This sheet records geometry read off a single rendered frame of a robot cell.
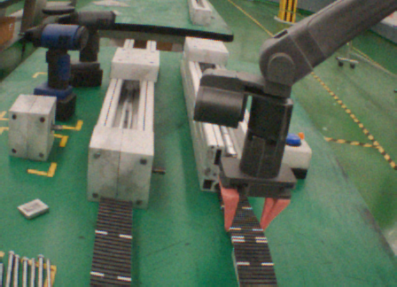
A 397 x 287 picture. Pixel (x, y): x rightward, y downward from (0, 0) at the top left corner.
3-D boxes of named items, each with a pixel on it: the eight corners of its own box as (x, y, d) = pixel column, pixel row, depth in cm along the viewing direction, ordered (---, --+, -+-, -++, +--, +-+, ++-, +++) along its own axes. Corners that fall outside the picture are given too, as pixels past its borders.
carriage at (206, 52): (225, 75, 140) (229, 52, 137) (184, 69, 138) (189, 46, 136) (218, 61, 155) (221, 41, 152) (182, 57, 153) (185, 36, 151)
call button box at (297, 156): (305, 179, 98) (313, 151, 96) (260, 176, 97) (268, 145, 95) (297, 163, 106) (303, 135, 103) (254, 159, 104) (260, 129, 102)
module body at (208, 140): (256, 195, 89) (267, 151, 86) (199, 190, 88) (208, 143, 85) (211, 73, 163) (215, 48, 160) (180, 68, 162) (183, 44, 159)
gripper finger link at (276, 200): (226, 218, 76) (238, 161, 73) (270, 220, 77) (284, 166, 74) (231, 241, 70) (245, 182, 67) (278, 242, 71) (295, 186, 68)
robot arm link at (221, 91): (297, 58, 59) (291, 47, 67) (204, 38, 60) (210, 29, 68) (280, 148, 63) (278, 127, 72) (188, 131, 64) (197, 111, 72)
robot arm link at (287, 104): (297, 100, 63) (293, 89, 68) (245, 88, 63) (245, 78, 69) (286, 150, 65) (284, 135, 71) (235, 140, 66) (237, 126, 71)
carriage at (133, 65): (154, 94, 114) (159, 65, 112) (107, 89, 113) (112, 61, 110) (155, 75, 129) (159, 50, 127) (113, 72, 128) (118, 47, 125)
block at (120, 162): (162, 212, 79) (169, 157, 75) (87, 200, 77) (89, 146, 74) (160, 186, 87) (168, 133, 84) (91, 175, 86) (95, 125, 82)
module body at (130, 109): (147, 183, 87) (152, 137, 84) (91, 175, 86) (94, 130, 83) (151, 65, 161) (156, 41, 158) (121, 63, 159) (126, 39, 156)
